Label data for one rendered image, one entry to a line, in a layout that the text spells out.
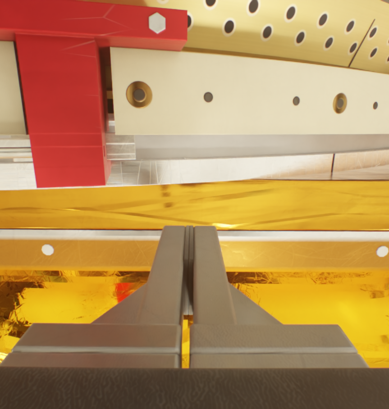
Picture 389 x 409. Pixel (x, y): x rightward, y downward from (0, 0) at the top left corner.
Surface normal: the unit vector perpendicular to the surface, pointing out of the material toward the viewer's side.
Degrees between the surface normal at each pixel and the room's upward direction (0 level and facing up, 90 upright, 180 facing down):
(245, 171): 90
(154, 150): 90
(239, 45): 62
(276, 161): 90
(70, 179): 90
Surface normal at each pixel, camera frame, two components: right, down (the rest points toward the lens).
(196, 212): 0.00, 0.27
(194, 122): 0.28, 0.26
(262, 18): 0.32, 0.68
